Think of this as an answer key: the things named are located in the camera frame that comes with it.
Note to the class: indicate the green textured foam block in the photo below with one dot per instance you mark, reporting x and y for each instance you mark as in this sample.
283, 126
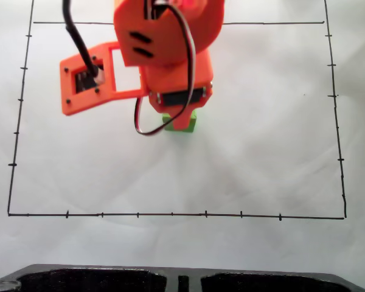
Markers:
193, 124

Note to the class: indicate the white paper sheet with lines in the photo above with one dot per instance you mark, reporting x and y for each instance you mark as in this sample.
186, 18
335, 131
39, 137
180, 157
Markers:
231, 167

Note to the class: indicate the orange camera mount with camera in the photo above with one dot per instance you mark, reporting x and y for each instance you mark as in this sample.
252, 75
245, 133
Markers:
79, 103

